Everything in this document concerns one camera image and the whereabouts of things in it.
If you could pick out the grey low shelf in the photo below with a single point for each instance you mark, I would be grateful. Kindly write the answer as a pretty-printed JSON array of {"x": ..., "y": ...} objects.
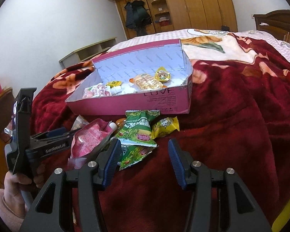
[{"x": 87, "y": 52}]

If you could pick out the small yellow candy packet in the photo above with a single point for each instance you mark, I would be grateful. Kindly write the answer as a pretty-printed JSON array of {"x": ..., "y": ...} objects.
[{"x": 164, "y": 127}]

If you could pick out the hanging dark coats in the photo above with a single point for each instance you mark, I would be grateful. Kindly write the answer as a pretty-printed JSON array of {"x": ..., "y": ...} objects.
[{"x": 137, "y": 17}]

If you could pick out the wooden wardrobe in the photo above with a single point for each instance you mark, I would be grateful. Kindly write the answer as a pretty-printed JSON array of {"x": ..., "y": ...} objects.
[{"x": 184, "y": 14}]

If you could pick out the pink checked bedsheet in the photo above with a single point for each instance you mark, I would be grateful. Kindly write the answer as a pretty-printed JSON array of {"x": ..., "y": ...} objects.
[{"x": 217, "y": 45}]

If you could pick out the orange corn snack pack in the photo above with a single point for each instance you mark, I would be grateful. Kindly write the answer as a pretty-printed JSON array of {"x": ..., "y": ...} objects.
[{"x": 146, "y": 82}]

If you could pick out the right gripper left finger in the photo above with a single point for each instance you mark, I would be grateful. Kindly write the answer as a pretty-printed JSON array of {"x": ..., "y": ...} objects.
[{"x": 52, "y": 209}]

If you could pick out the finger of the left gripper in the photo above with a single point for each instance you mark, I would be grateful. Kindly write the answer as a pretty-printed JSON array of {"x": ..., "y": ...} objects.
[{"x": 51, "y": 135}]

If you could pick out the person's left hand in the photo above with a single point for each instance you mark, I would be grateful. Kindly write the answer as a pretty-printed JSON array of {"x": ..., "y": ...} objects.
[{"x": 12, "y": 189}]

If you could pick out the clear candy pack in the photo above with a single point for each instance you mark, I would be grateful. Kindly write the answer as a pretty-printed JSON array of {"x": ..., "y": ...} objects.
[{"x": 80, "y": 122}]

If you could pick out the red floral blanket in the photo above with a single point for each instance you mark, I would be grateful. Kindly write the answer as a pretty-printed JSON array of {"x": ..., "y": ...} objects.
[{"x": 239, "y": 118}]

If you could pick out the black bag on floor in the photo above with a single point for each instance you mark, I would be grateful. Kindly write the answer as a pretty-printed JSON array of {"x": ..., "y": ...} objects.
[{"x": 225, "y": 28}]

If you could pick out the orange jelly cup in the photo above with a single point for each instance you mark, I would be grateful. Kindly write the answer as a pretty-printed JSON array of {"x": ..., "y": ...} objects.
[{"x": 121, "y": 122}]

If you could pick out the yellow jelly cup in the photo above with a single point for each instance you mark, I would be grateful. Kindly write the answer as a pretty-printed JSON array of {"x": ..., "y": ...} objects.
[{"x": 162, "y": 75}]

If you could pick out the wooden headboard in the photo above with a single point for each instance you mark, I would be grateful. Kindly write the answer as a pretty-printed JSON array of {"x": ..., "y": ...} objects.
[{"x": 277, "y": 23}]

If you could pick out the pink cardboard box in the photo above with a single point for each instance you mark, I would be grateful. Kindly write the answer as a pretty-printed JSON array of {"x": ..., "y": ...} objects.
[{"x": 121, "y": 65}]

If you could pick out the green pea snack bag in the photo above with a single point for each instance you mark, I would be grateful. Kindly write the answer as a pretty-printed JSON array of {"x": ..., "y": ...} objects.
[{"x": 137, "y": 129}]

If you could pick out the red pot on shelf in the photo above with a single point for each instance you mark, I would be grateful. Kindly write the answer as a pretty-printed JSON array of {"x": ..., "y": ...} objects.
[{"x": 163, "y": 21}]

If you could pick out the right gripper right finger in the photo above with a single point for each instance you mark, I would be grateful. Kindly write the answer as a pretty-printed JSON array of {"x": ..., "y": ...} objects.
[{"x": 220, "y": 199}]

